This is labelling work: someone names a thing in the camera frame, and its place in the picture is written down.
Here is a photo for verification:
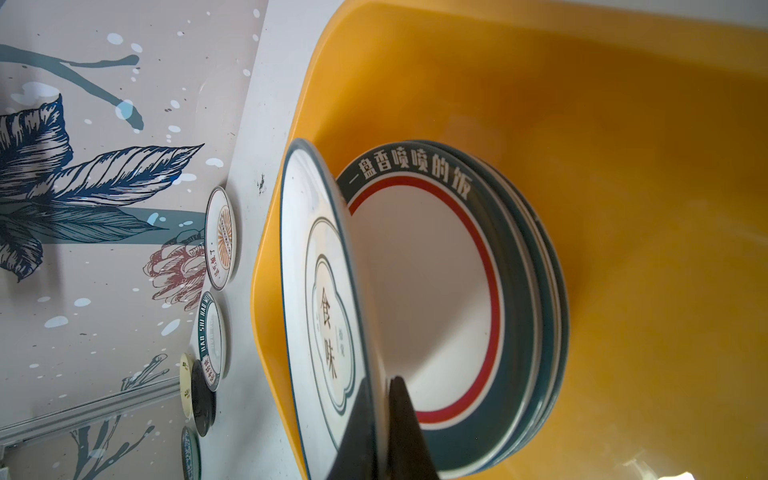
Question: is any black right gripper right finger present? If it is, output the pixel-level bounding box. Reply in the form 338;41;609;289
388;376;439;480

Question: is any far green lettered rim plate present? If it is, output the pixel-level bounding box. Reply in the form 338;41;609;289
196;291;228;392

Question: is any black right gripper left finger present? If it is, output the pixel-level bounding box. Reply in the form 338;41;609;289
327;383;378;480

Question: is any yellow plastic bin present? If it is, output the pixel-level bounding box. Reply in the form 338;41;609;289
259;1;767;479

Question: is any black small plate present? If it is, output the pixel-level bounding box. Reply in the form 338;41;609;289
191;360;216;437

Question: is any small teal patterned plate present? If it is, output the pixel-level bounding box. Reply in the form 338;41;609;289
181;426;201;480

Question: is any green rim red ring plate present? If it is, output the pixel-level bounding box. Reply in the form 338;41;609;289
337;141;542;479

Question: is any yellow small plate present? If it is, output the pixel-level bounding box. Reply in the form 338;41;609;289
179;353;193;419

